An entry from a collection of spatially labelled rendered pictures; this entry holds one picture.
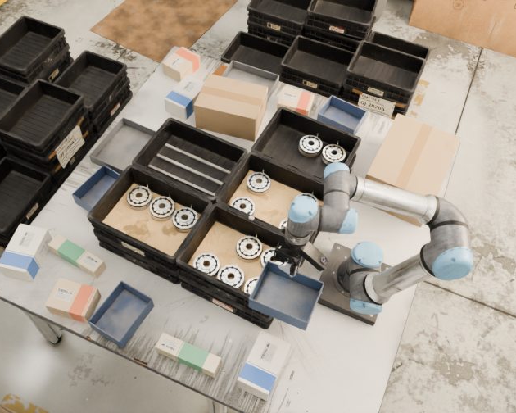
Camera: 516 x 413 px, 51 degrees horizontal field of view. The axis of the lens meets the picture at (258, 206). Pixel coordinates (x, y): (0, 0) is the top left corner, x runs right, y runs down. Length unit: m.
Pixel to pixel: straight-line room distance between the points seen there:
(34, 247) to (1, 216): 0.82
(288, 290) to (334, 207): 0.40
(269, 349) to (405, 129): 1.16
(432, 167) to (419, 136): 0.18
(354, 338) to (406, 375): 0.81
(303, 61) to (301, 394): 2.16
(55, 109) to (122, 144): 0.66
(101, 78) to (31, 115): 0.52
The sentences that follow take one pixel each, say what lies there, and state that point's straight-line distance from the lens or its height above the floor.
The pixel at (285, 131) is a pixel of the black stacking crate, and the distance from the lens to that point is 2.52.
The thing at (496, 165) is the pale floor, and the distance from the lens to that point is 3.83.
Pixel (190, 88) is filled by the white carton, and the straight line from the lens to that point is 2.76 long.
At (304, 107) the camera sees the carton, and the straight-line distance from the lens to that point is 2.71.
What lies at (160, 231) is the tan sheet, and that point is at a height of 0.83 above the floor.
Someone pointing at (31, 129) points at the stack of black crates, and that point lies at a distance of 3.15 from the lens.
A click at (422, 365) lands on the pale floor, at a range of 2.99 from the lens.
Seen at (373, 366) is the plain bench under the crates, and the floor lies 0.70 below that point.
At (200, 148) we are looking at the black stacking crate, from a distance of 2.45.
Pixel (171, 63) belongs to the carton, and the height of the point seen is 0.78.
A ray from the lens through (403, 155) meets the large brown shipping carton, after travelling 2.45.
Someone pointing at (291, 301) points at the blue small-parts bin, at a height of 1.07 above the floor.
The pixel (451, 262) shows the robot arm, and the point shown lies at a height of 1.33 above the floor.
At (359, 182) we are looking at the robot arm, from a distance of 1.63.
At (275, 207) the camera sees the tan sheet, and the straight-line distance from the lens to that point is 2.26.
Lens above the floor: 2.71
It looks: 56 degrees down
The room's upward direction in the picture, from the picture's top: 4 degrees clockwise
